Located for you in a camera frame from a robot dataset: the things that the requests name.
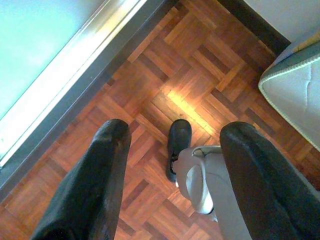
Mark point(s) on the dark wooden skirting board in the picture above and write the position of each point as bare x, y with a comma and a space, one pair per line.
255, 27

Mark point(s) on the black robot left foot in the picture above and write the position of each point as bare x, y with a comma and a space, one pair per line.
178, 135

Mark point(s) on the white quilted mattress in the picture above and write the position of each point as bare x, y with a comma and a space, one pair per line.
295, 95

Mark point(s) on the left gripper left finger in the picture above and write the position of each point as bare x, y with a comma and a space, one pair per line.
95, 180

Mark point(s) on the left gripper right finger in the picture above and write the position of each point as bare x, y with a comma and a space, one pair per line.
262, 190

